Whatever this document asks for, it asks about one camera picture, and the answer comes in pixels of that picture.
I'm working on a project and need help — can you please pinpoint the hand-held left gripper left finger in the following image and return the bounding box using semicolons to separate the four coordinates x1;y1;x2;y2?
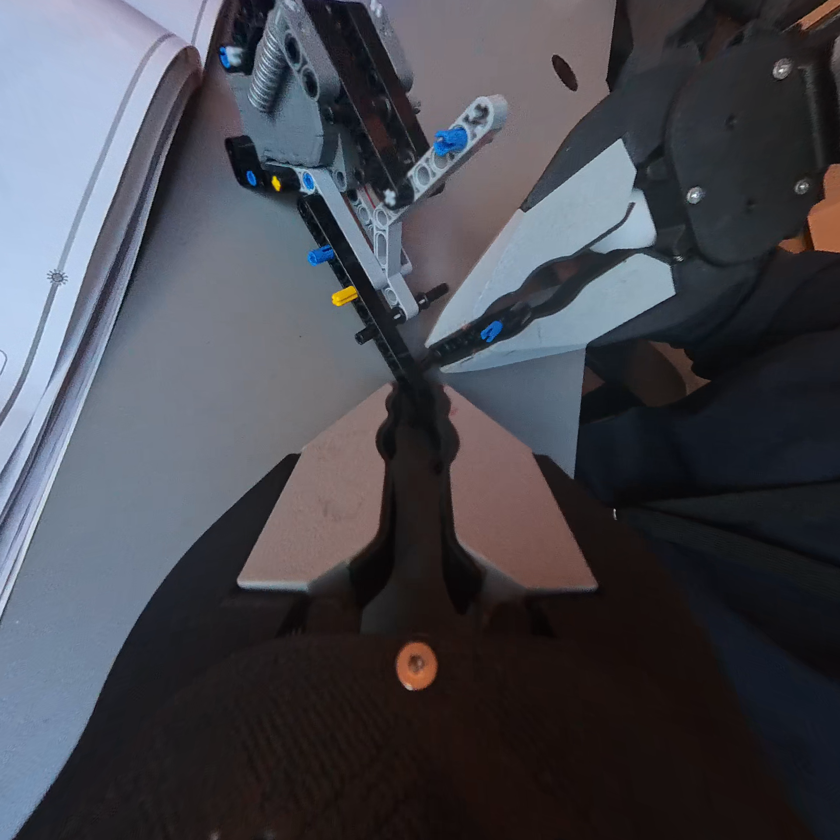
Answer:
236;384;401;598

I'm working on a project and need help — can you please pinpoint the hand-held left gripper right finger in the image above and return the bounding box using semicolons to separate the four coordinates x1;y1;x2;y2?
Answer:
430;384;599;614

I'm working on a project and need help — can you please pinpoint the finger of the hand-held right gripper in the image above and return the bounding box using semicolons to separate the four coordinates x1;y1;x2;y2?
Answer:
425;138;658;349
430;252;678;375

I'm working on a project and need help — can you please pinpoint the black beam with blue pin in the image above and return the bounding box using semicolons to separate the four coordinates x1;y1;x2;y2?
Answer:
420;305;532;368

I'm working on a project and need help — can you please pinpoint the partly built lego chassis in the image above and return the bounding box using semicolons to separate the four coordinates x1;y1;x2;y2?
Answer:
220;0;509;473

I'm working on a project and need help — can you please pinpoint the open lego instruction booklet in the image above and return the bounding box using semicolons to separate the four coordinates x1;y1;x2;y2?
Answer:
0;0;227;618

